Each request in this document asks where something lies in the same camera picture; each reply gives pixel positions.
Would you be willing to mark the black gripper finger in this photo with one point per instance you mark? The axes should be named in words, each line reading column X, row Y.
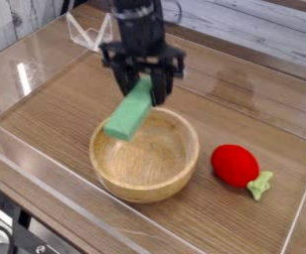
column 126, row 77
column 161, row 76

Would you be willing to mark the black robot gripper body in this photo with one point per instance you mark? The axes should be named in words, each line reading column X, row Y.
column 141, row 49

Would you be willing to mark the green rectangular block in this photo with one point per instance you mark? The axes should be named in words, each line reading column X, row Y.
column 130, row 112

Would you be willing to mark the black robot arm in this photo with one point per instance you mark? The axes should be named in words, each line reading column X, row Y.
column 134, row 8

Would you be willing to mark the brown wooden bowl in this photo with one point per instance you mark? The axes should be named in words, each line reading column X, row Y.
column 149, row 168

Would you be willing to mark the red plush strawberry toy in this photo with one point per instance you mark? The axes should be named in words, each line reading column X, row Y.
column 236, row 167

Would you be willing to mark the clear acrylic corner bracket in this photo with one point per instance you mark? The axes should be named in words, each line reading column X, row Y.
column 90, row 38

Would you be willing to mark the black table clamp mount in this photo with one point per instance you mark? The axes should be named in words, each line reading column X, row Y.
column 17, row 240

